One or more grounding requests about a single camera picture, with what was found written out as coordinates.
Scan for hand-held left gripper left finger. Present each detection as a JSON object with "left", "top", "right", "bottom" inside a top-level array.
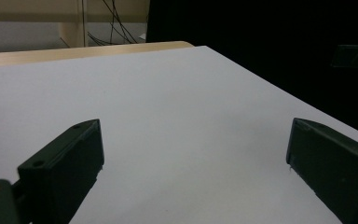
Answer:
[{"left": 17, "top": 119, "right": 105, "bottom": 224}]

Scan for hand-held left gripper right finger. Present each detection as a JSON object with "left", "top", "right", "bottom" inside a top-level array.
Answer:
[{"left": 285, "top": 118, "right": 358, "bottom": 224}]

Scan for light wooden table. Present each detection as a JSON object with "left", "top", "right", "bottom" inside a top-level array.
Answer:
[{"left": 0, "top": 40, "right": 196, "bottom": 69}]

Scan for beige furniture post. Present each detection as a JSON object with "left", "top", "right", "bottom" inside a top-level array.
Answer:
[{"left": 58, "top": 21, "right": 89, "bottom": 49}]

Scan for thin black cable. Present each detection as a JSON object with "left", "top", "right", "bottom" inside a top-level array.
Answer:
[{"left": 80, "top": 0, "right": 88, "bottom": 48}]

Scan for tangled black cables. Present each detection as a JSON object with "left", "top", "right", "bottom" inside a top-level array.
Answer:
[{"left": 87, "top": 0, "right": 139, "bottom": 47}]

